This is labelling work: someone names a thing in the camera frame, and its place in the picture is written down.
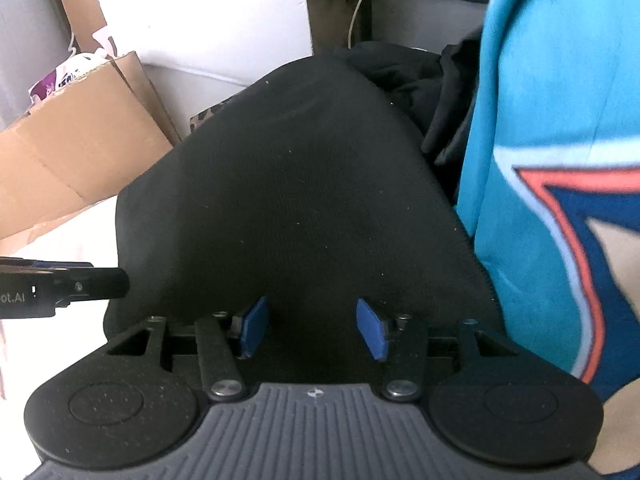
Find pink bottle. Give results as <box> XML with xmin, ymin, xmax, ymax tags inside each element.
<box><xmin>92</xmin><ymin>25</ymin><xmax>118</xmax><ymax>58</ymax></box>

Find leopard print garment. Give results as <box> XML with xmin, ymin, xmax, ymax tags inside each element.
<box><xmin>189</xmin><ymin>97</ymin><xmax>251</xmax><ymax>133</ymax></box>

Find teal printed garment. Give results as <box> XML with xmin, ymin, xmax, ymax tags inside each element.
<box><xmin>457</xmin><ymin>0</ymin><xmax>640</xmax><ymax>403</ymax></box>

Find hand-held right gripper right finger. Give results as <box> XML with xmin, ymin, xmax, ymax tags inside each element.
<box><xmin>354</xmin><ymin>298</ymin><xmax>522</xmax><ymax>402</ymax></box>

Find cream bear printed blanket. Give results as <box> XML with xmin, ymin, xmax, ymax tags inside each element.
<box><xmin>0</xmin><ymin>195</ymin><xmax>121</xmax><ymax>401</ymax></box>

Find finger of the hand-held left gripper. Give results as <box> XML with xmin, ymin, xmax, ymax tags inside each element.
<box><xmin>0</xmin><ymin>256</ymin><xmax>95</xmax><ymax>272</ymax></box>
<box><xmin>54</xmin><ymin>267</ymin><xmax>131</xmax><ymax>307</ymax></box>

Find brown cardboard sheet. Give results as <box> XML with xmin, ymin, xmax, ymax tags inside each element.
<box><xmin>0</xmin><ymin>50</ymin><xmax>183</xmax><ymax>241</ymax></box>

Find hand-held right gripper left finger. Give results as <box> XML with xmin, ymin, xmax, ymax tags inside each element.
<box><xmin>104</xmin><ymin>295</ymin><xmax>271</xmax><ymax>402</ymax></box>

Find black drawstring shorts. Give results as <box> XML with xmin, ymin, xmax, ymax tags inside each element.
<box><xmin>102</xmin><ymin>52</ymin><xmax>501</xmax><ymax>386</ymax></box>

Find black folded clothes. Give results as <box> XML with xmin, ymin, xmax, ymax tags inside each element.
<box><xmin>345</xmin><ymin>30</ymin><xmax>483</xmax><ymax>206</ymax></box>

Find purple white packet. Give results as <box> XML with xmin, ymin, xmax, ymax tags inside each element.
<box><xmin>27</xmin><ymin>50</ymin><xmax>113</xmax><ymax>103</ymax></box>

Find tall cardboard box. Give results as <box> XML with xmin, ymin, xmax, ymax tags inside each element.
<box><xmin>42</xmin><ymin>0</ymin><xmax>108</xmax><ymax>61</ymax></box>

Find white cable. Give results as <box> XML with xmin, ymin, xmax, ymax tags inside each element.
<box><xmin>347</xmin><ymin>0</ymin><xmax>378</xmax><ymax>46</ymax></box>

